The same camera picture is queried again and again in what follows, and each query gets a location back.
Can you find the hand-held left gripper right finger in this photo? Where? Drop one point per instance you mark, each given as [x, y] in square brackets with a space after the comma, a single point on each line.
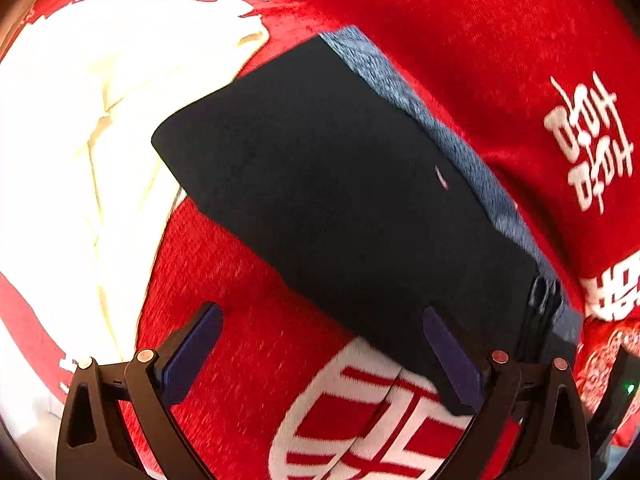
[452, 360]

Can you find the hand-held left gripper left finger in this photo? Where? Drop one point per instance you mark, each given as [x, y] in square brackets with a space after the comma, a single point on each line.
[192, 347]

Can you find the black pants with blue trim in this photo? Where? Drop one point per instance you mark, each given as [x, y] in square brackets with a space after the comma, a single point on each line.
[325, 200]

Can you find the cream cloth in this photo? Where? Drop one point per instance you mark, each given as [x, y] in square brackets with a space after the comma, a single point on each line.
[90, 125]

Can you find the red printed blanket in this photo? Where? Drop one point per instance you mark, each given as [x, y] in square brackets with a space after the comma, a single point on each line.
[490, 60]

